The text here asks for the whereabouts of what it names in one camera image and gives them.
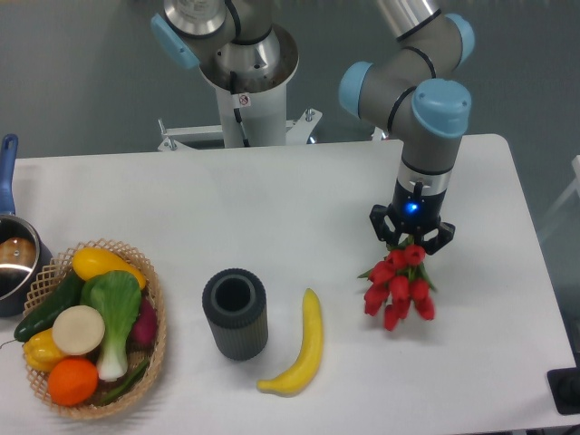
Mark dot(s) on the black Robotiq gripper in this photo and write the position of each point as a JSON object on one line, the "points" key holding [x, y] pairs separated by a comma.
{"points": [[412, 214]]}

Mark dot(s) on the red tulip bouquet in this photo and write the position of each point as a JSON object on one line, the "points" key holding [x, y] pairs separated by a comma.
{"points": [[399, 283]]}

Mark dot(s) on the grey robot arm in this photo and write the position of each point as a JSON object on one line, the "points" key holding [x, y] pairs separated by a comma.
{"points": [[249, 60]]}

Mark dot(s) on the dark grey ribbed vase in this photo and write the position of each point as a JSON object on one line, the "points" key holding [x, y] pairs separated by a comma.
{"points": [[234, 302]]}

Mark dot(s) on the yellow banana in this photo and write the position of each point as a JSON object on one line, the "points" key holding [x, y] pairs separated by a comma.
{"points": [[299, 375]]}

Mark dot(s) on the black device at edge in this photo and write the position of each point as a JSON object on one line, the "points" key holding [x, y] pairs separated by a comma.
{"points": [[564, 386]]}

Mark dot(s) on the purple sweet potato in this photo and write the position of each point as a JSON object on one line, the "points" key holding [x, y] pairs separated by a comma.
{"points": [[145, 328]]}

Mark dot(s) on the green bok choy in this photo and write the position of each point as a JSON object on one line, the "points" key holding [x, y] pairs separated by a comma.
{"points": [[116, 296]]}

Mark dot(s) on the green bean pod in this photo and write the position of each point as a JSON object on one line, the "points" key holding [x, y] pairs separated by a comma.
{"points": [[126, 385]]}

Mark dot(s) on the yellow squash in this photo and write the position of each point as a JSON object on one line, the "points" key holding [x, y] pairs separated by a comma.
{"points": [[89, 262]]}

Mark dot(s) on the woven wicker basket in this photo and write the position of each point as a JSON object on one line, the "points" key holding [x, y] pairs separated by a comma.
{"points": [[48, 279]]}

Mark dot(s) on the green cucumber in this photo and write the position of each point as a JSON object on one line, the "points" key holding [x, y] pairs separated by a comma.
{"points": [[67, 294]]}

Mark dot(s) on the white round radish slice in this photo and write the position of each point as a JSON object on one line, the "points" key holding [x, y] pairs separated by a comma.
{"points": [[78, 330]]}

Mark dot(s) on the orange fruit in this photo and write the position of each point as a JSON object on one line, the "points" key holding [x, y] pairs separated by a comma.
{"points": [[72, 381]]}

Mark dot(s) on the yellow bell pepper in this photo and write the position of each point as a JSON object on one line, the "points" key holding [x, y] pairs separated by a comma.
{"points": [[41, 353]]}

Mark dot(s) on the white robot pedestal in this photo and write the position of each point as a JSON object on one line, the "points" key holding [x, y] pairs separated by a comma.
{"points": [[247, 120]]}

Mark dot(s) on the blue handled saucepan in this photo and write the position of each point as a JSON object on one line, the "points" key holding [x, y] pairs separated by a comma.
{"points": [[23, 253]]}

